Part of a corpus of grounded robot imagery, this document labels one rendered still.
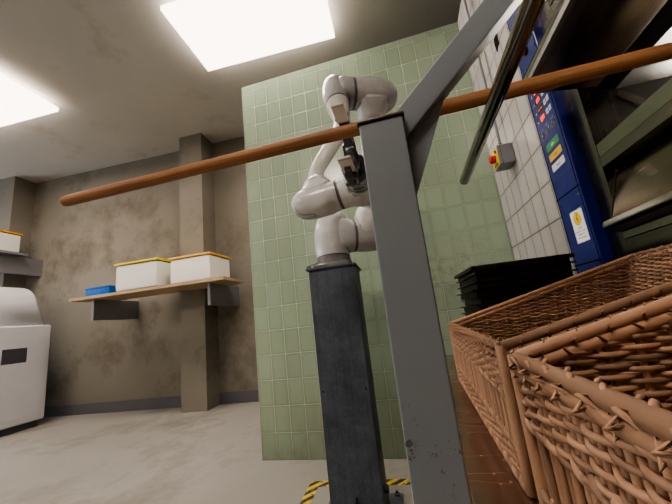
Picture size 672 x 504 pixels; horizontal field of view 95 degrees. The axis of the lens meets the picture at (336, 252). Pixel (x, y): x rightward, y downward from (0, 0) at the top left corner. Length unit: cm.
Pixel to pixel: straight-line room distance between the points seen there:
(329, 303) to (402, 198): 107
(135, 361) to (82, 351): 79
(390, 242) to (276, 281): 184
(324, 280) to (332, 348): 28
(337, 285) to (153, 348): 341
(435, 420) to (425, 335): 6
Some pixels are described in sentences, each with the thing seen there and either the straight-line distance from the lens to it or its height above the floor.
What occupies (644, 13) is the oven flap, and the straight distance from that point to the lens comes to 111.
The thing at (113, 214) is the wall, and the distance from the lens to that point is 518.
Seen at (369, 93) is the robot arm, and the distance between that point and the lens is 144.
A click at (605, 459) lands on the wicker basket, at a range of 22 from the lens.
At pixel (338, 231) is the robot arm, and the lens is 138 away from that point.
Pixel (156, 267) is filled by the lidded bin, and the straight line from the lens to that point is 363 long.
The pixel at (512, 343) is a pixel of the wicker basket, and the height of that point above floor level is 73.
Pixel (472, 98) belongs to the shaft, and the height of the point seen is 119.
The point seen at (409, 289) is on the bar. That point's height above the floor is 80.
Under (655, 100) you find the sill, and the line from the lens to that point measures 102.
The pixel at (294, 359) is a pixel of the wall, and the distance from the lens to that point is 204.
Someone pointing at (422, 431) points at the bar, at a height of 69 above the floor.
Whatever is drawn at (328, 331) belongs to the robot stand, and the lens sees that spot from 131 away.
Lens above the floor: 78
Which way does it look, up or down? 12 degrees up
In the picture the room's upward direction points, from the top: 7 degrees counter-clockwise
